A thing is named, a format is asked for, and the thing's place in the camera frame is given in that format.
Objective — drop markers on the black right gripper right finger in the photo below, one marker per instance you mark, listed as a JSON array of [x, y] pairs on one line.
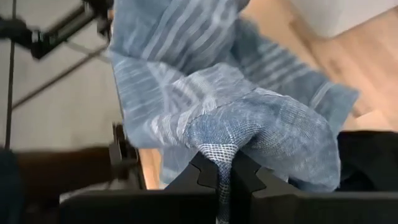
[[245, 180]]

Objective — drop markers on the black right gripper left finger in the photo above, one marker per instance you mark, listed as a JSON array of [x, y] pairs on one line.
[[205, 174]]

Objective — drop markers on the teal striped shirt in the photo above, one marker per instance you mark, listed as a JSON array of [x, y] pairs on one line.
[[202, 77]]

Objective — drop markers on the black garment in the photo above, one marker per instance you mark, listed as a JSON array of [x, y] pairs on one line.
[[370, 161]]

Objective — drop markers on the white plastic bin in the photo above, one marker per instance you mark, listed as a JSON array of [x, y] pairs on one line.
[[342, 15]]

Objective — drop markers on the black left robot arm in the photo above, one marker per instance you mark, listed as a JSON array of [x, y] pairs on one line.
[[62, 31]]

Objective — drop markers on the black metal table frame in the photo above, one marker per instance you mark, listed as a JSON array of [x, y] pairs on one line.
[[124, 155]]

